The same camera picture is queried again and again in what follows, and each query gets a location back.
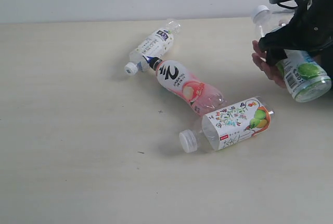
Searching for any person's open hand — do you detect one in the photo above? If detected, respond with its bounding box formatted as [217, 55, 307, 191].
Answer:
[252, 40, 286, 89]

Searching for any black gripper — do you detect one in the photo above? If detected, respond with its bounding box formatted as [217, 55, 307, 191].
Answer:
[259, 0, 332, 66]

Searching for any pink peach drink bottle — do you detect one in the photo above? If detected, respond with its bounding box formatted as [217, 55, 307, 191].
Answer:
[149, 57, 226, 116]

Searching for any white blue label bottle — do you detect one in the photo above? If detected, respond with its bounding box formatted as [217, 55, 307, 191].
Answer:
[124, 19, 181, 76]

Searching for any floral tea label bottle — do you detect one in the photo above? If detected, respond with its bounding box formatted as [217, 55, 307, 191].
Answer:
[179, 96, 275, 153]

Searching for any lime label clear bottle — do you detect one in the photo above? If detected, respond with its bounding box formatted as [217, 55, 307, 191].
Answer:
[251, 5, 331, 103]

